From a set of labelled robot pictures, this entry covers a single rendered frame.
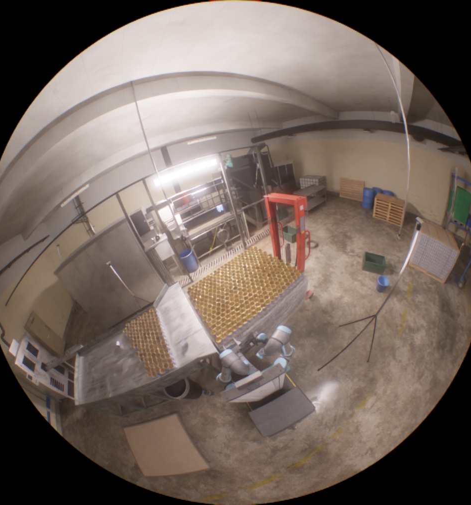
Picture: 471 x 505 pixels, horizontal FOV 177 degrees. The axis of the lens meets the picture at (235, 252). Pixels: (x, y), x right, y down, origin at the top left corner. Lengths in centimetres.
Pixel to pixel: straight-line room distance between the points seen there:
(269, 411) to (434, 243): 479
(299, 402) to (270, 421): 34
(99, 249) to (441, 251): 807
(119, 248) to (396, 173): 1060
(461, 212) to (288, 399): 837
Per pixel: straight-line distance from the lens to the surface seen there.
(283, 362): 153
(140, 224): 332
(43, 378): 568
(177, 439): 302
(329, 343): 286
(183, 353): 189
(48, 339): 747
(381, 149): 891
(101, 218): 955
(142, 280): 405
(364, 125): 824
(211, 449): 295
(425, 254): 504
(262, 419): 179
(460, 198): 836
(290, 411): 178
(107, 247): 379
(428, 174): 910
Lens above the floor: 261
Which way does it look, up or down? 33 degrees down
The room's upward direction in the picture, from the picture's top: 17 degrees counter-clockwise
